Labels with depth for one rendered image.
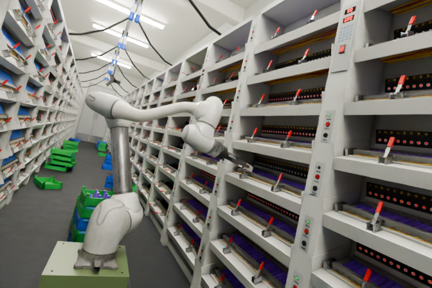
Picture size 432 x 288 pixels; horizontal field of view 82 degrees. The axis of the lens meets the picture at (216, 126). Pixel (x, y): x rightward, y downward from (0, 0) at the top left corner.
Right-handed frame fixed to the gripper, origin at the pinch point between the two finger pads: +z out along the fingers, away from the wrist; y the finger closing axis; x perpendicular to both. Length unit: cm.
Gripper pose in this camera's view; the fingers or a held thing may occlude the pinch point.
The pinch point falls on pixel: (246, 166)
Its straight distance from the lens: 139.2
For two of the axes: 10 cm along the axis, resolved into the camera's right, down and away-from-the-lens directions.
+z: 7.7, 4.8, 4.1
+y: 4.5, 0.3, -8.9
